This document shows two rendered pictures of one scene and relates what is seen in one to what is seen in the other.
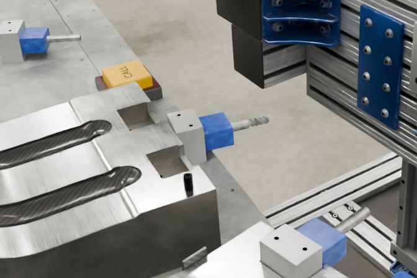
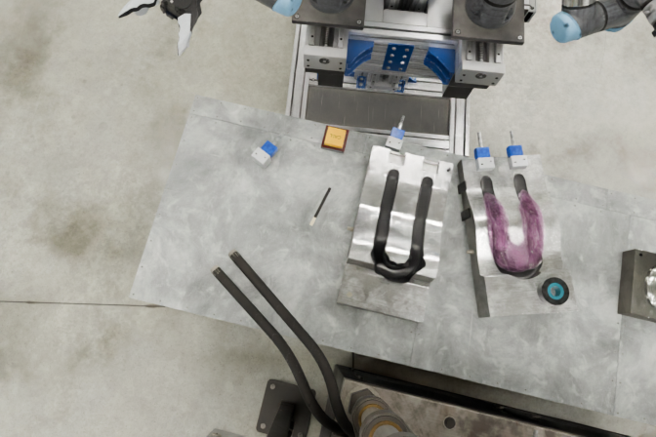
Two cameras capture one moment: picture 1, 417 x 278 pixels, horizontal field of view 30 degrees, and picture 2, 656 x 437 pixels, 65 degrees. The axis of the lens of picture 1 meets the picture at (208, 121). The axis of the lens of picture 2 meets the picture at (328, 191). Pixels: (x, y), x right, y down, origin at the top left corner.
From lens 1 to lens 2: 1.44 m
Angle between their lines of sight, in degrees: 51
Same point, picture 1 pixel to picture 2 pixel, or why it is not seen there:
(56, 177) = (410, 199)
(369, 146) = (246, 13)
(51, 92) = (308, 164)
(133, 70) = (336, 133)
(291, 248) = (488, 164)
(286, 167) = (226, 57)
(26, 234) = (431, 220)
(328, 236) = (485, 150)
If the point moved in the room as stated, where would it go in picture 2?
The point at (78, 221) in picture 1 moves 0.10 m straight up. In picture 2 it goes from (437, 205) to (445, 197)
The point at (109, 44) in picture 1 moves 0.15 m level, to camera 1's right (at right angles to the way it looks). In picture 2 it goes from (286, 122) to (311, 89)
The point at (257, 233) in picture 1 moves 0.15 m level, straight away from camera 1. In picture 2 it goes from (466, 164) to (428, 137)
